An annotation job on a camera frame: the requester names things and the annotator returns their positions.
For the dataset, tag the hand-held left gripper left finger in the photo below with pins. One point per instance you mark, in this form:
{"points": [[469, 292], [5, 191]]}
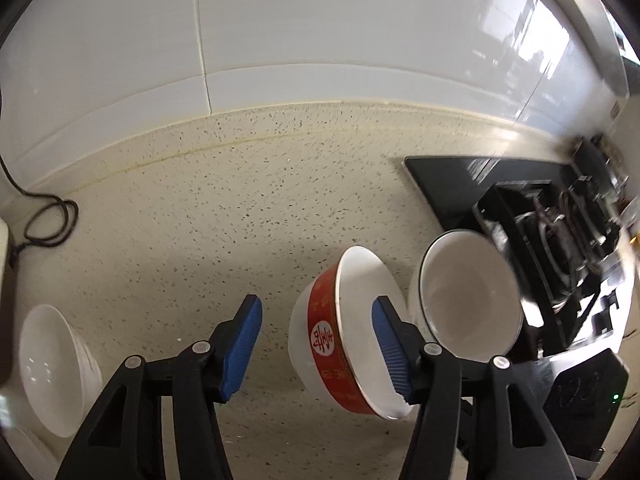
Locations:
{"points": [[240, 355]]}

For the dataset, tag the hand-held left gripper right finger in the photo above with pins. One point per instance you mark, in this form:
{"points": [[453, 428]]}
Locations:
{"points": [[392, 355]]}

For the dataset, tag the red banded white bowl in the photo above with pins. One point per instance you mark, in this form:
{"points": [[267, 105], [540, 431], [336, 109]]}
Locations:
{"points": [[325, 330]]}

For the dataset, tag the black gas stove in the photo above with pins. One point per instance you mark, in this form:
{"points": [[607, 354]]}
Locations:
{"points": [[450, 185]]}

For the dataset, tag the deep white dish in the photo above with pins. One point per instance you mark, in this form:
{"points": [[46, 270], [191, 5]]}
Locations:
{"points": [[50, 370]]}

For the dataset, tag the white rice cooker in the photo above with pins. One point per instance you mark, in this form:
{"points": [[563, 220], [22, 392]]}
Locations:
{"points": [[5, 245]]}

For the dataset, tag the stainless steel panel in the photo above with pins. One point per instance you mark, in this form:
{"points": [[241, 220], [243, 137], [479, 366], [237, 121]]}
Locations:
{"points": [[595, 25]]}

